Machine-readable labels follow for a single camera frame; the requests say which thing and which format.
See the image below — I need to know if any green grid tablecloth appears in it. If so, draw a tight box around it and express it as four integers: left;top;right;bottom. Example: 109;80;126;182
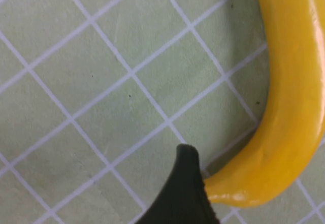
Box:
0;0;325;224

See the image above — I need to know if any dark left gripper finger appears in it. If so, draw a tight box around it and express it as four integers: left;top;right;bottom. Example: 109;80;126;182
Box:
134;143;220;224

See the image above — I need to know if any yellow banana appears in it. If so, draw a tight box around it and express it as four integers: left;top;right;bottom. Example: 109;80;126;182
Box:
202;0;325;208

